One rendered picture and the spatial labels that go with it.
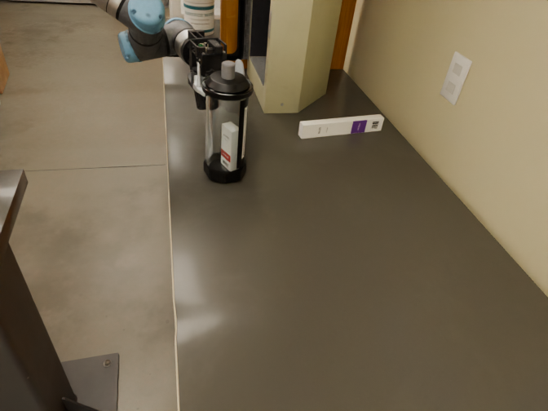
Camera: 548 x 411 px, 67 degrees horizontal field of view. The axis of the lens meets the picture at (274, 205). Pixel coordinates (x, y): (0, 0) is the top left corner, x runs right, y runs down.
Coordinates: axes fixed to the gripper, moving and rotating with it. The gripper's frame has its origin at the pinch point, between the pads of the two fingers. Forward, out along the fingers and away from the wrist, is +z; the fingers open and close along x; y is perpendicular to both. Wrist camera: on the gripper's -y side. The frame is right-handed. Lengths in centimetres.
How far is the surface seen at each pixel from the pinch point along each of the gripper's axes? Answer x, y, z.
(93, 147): -16, -117, -181
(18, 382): -57, -67, 6
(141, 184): 2, -116, -129
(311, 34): 36.0, 2.8, -23.8
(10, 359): -56, -57, 7
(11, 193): -46, -21, -8
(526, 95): 53, 8, 32
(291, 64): 30.4, -5.4, -23.7
